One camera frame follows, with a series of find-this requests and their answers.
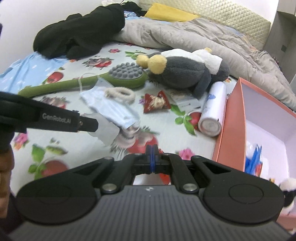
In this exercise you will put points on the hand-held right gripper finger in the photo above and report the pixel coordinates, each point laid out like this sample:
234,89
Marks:
154,162
150,160

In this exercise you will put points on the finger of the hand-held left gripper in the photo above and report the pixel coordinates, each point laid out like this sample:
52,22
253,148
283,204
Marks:
89,124

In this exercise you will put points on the white cloth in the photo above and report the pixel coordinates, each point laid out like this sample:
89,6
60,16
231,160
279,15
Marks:
106,132

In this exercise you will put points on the light blue face mask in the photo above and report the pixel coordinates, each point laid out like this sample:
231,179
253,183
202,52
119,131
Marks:
111,109

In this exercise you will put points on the red patterned pouch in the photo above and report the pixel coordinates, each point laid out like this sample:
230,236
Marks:
152,102

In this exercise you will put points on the white paper card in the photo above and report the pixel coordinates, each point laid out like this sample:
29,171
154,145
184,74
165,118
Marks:
185,102

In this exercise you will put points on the orange cardboard box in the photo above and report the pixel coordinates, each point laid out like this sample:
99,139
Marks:
231,129

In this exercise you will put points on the blue plastic packet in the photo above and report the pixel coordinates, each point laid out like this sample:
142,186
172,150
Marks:
253,162

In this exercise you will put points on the small black white plush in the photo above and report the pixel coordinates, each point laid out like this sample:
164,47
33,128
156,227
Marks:
288,185

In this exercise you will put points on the person's left hand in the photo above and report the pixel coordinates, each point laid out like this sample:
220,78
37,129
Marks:
4,180

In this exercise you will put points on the fruit print tablecloth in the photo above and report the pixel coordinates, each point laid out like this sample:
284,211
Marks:
166,125

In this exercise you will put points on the light blue bed sheet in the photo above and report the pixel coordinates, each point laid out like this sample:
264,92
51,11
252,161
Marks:
25,62

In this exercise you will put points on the white spray can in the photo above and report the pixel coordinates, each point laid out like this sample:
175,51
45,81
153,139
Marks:
212,109

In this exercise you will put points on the black garment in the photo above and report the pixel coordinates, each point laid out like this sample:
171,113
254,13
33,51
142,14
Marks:
81,32

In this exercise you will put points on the grey penguin plush toy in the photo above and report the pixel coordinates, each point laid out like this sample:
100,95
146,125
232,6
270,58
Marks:
185,69

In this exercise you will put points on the blue white plastic package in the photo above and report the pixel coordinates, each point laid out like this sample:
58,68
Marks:
130,14

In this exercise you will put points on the crumpled white garment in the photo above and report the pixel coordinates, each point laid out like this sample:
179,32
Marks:
111,1

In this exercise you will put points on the black bag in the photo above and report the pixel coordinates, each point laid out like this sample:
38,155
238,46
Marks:
133,7

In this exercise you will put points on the grey duvet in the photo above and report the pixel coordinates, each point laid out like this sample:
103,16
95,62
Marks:
196,37

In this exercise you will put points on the yellow pillow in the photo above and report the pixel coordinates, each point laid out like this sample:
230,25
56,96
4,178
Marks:
171,14

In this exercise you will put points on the cream padded headboard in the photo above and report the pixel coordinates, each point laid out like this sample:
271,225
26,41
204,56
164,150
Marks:
242,20

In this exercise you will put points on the grey white wardrobe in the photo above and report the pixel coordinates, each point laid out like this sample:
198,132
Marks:
284,27

